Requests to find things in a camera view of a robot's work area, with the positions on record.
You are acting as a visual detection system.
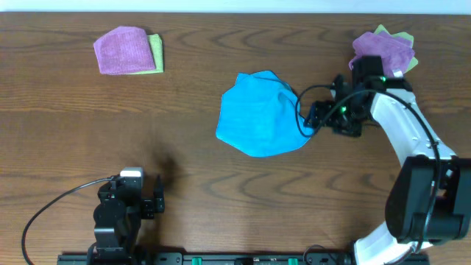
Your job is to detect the blue microfiber cloth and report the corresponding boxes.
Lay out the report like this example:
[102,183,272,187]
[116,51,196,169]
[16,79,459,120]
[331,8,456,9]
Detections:
[216,71,314,158]

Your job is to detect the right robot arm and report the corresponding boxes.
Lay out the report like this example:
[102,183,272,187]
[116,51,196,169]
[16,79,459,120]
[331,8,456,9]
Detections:
[320,56,470,264]

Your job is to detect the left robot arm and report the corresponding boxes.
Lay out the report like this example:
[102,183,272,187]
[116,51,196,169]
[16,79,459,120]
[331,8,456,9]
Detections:
[86,175,165,264]

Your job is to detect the crumpled purple cloth right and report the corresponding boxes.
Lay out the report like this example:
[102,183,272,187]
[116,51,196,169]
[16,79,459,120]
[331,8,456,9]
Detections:
[349,32,415,77]

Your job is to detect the green cloth right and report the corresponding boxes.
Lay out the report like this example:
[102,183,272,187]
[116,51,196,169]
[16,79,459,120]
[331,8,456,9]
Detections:
[374,24,419,71]

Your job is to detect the folded purple cloth left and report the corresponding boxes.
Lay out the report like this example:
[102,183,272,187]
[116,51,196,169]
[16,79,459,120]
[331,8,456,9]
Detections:
[93,26,155,75]

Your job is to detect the folded green cloth left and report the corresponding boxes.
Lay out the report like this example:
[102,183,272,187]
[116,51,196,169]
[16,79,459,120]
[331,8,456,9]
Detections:
[131,34,164,75]

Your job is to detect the black mounting rail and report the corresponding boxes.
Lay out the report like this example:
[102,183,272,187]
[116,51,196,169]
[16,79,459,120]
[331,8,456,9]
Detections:
[57,251,430,265]

